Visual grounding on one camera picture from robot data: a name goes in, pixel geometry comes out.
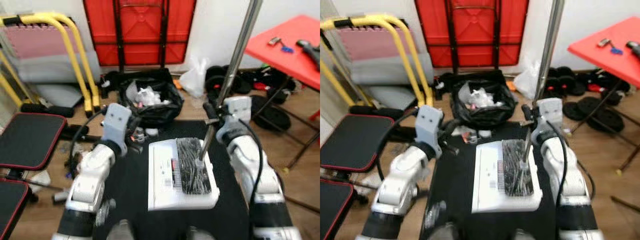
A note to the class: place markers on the grey robot leg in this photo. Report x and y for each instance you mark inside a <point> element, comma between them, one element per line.
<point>525,236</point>
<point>120,232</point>
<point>200,235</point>

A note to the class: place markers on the dark grey floor mat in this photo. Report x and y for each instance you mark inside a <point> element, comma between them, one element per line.
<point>460,190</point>
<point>135,200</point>

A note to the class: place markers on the grey right robot leg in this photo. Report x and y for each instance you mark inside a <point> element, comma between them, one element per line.
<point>200,235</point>
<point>525,236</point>

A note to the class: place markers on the folded red table brown frame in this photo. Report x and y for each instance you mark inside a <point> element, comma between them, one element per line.
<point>140,25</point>
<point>472,25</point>

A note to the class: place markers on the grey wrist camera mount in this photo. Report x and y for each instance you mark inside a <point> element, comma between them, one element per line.
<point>239,107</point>
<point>429,125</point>
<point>551,109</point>
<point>116,125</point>

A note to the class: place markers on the red table brown legs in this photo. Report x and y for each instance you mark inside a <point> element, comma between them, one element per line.
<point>272,55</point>
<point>592,50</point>

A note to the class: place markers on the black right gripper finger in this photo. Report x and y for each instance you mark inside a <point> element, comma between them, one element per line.
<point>211,119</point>
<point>528,109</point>
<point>211,107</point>
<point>528,121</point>

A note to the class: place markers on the black trash bag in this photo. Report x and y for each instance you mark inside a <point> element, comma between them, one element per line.
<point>482,117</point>
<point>150,115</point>

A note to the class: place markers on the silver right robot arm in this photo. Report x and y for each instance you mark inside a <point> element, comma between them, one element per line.
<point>250,160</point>
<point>560,165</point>

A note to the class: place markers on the white plastic bag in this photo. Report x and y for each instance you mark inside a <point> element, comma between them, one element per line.
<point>192,80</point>
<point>525,82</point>

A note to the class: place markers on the crumpled white plastic wrap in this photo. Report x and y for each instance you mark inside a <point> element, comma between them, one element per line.
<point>480,97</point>
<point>147,95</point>

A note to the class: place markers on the red cloth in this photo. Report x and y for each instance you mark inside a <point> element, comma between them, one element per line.
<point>258,86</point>
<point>594,87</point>

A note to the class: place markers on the grey left robot leg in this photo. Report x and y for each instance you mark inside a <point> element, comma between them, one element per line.
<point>120,232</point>

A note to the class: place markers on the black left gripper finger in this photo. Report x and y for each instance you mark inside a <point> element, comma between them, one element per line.
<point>141,148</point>
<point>140,125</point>
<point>450,125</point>
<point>450,148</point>

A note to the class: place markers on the grey foam sheet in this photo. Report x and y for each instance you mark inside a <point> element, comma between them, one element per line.
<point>395,96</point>
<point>60,95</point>

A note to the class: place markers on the black handheld device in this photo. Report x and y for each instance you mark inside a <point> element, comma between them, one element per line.
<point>306,47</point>
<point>634,48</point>

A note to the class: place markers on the black weight plate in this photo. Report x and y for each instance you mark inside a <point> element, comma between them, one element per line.
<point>585,107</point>
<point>265,105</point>
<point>607,122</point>
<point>277,120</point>

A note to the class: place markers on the small silver metal item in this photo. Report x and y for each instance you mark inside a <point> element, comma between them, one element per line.
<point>603,43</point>
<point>273,41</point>

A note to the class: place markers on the black fabric bag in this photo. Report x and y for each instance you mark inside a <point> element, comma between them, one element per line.
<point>111,82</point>
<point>444,85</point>

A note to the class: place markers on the black pad red trim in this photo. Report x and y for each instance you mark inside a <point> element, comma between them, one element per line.
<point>30,142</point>
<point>335,210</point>
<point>10,210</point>
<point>355,145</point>

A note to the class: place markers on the black foam padded bar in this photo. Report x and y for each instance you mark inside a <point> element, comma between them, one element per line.
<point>405,134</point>
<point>360,110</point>
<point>47,110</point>
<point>75,131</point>

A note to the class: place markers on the small blue item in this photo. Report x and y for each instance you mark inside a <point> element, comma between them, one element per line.
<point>287,49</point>
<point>617,50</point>

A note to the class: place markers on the yellow tubular steel frame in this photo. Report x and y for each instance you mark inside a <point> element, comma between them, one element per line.
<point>370,21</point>
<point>40,19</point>

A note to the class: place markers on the white round lid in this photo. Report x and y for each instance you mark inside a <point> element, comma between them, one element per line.
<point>485,134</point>
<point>152,132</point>

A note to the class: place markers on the pink foam puzzle mat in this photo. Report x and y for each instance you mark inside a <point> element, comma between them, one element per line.
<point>35,42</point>
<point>370,45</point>

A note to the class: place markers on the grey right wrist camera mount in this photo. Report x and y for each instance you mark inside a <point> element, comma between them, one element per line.
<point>551,109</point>
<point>239,107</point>

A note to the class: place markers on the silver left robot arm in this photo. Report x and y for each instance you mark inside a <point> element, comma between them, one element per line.
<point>92,175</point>
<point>405,175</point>

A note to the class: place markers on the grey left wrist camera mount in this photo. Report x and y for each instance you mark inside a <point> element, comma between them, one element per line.
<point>429,125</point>
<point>116,125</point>

